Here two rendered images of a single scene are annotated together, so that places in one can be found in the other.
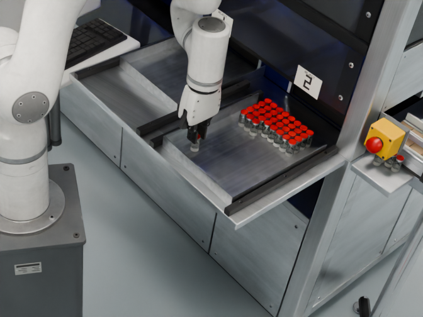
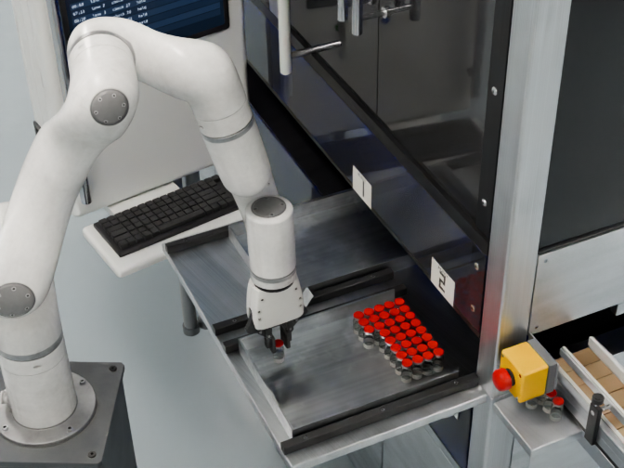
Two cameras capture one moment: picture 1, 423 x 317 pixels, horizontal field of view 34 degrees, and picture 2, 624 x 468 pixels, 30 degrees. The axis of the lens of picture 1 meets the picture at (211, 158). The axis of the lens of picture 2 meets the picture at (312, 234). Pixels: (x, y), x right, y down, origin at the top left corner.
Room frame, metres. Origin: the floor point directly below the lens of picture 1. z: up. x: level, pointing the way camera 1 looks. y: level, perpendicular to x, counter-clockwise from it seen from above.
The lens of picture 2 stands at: (-0.13, -0.69, 2.47)
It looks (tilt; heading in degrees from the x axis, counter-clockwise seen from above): 38 degrees down; 25
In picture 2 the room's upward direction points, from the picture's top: 1 degrees counter-clockwise
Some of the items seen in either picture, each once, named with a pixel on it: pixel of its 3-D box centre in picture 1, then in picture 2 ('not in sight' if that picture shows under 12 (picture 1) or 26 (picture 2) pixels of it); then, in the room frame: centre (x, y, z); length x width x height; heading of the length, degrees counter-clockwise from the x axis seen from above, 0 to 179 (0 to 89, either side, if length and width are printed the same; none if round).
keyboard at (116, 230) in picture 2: (66, 49); (182, 208); (1.74, 0.50, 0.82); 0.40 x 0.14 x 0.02; 148
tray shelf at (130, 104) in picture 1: (213, 112); (329, 310); (1.49, 0.02, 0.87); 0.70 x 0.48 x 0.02; 49
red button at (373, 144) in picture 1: (374, 144); (504, 379); (1.32, -0.39, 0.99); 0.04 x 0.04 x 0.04; 49
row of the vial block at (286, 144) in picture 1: (269, 131); (387, 344); (1.41, -0.14, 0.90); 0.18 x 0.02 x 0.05; 48
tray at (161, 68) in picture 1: (193, 66); (324, 243); (1.66, 0.10, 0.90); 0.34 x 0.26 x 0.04; 139
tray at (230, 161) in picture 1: (245, 145); (346, 361); (1.35, -0.08, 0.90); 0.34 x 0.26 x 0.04; 138
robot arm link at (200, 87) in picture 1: (205, 77); (274, 270); (1.31, 0.05, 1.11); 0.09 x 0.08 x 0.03; 139
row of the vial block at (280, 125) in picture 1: (275, 128); (397, 341); (1.43, -0.15, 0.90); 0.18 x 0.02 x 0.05; 48
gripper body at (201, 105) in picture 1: (201, 99); (275, 296); (1.31, 0.05, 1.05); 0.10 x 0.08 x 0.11; 139
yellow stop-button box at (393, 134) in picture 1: (386, 138); (526, 370); (1.36, -0.42, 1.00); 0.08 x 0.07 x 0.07; 139
